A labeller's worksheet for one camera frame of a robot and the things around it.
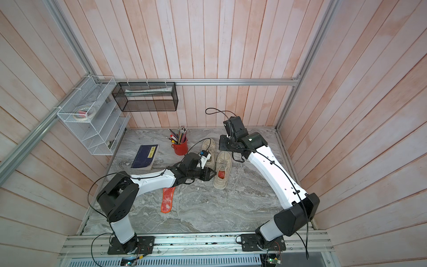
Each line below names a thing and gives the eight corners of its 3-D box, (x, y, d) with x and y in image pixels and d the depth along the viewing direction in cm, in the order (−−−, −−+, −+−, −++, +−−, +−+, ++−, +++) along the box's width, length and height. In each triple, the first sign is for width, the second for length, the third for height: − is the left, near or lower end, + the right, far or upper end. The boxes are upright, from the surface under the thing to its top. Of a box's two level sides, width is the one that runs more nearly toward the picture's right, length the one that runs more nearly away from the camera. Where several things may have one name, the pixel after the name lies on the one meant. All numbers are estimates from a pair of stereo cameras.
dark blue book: (132, 169, 101) (131, 167, 99) (140, 147, 112) (139, 144, 110) (153, 169, 101) (151, 167, 99) (158, 147, 112) (157, 144, 110)
